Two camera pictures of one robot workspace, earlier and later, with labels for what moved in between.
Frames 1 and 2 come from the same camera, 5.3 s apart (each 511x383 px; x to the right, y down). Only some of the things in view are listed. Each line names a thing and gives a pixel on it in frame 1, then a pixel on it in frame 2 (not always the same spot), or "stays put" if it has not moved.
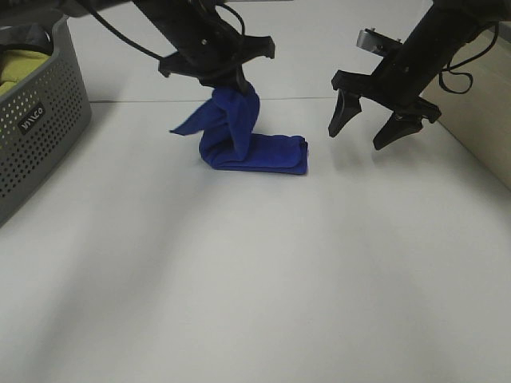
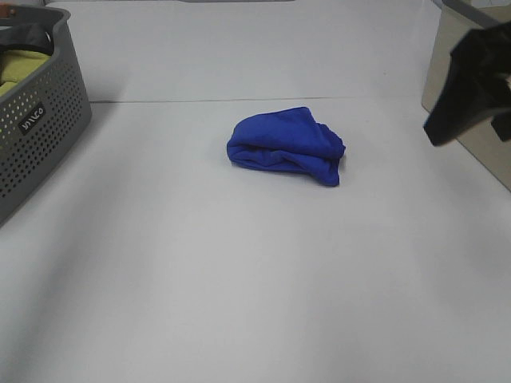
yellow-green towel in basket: (16, 65) stays put
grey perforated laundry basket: (41, 117) stays put
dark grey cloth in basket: (27, 37) stays put
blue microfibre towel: (227, 123) → (288, 140)
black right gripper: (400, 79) → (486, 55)
